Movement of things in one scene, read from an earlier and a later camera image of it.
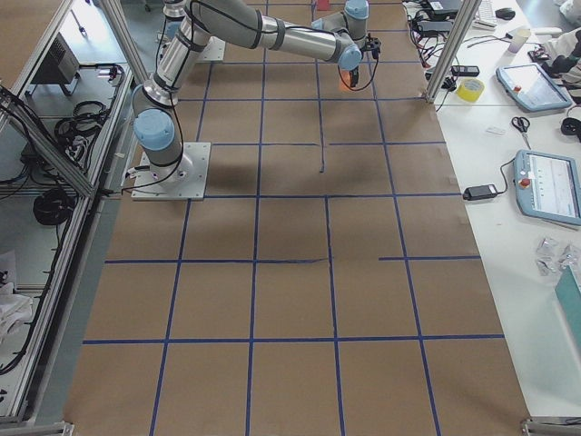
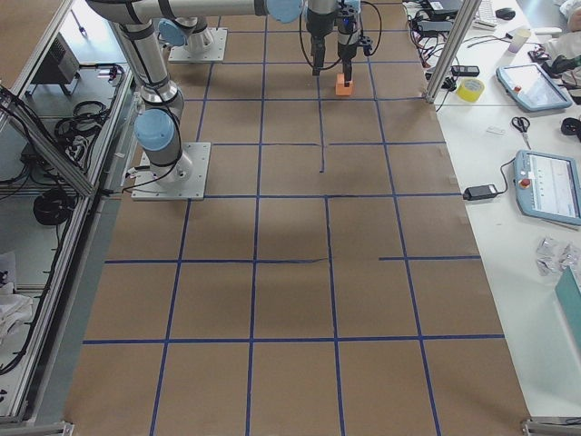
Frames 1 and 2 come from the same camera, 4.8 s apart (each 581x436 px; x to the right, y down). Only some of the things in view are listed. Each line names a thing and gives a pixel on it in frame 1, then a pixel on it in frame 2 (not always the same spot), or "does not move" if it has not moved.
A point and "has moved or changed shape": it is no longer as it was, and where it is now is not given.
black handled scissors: (522, 123) does not move
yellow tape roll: (469, 89) does not move
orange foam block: (345, 76) has moved or changed shape
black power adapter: (480, 192) does not move
